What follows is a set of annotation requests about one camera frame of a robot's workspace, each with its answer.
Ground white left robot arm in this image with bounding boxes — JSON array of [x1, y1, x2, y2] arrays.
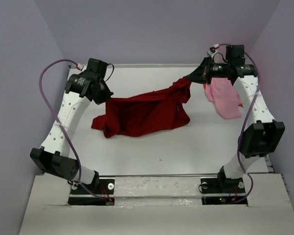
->
[[30, 58, 113, 195]]

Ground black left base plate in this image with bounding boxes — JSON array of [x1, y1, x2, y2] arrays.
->
[[68, 177, 115, 206]]

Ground dark red t shirt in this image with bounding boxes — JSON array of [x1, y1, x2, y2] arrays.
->
[[91, 77, 191, 138]]

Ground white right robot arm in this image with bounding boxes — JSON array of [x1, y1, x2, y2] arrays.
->
[[186, 44, 285, 194]]

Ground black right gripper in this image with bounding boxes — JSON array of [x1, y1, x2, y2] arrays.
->
[[185, 55, 231, 85]]

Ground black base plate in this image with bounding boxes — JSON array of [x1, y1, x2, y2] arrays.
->
[[198, 178, 248, 206], [68, 177, 115, 206]]

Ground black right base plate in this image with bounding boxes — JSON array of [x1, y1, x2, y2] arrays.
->
[[198, 178, 248, 206]]

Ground pink t shirt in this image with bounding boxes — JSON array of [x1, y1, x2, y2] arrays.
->
[[208, 78, 242, 119]]

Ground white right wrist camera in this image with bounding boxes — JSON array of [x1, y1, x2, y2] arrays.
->
[[207, 44, 222, 61]]

